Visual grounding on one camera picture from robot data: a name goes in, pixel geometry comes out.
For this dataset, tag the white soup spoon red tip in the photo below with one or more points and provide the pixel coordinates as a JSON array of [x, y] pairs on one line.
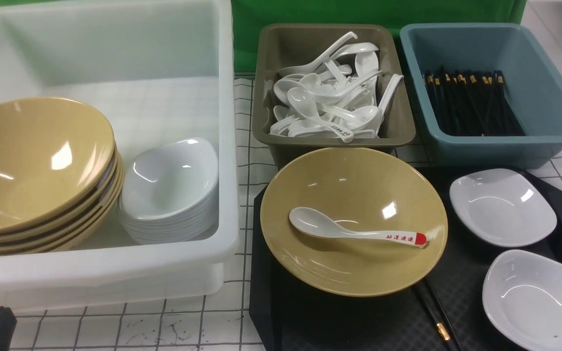
[[316, 224]]

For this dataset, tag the tan noodle bowl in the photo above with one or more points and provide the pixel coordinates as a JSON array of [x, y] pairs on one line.
[[362, 190]]

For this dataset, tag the black chopstick gold band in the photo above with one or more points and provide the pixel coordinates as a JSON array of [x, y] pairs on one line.
[[433, 306]]

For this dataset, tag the white square side dish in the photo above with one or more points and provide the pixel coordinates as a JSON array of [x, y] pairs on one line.
[[522, 298], [502, 207]]

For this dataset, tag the stack of tan bowls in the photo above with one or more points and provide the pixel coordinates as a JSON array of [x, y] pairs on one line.
[[60, 174]]

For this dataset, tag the stack of white dishes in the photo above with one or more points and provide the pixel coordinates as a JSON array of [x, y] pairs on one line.
[[170, 193]]

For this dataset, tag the black plastic serving tray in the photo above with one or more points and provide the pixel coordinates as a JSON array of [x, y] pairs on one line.
[[291, 316]]

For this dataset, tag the large white plastic tub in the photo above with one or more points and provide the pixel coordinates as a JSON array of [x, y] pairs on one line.
[[160, 70]]

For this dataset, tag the olive plastic spoon bin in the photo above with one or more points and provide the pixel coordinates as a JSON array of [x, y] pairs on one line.
[[293, 44]]

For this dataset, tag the green backdrop cloth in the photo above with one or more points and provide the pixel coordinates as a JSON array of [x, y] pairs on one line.
[[253, 15]]

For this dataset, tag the pile of white soup spoons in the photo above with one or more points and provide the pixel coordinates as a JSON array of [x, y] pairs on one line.
[[335, 95]]

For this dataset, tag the bundle of black chopsticks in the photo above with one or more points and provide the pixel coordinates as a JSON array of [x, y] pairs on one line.
[[471, 103]]

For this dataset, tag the blue plastic chopstick bin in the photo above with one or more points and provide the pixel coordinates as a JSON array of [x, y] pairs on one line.
[[533, 90]]

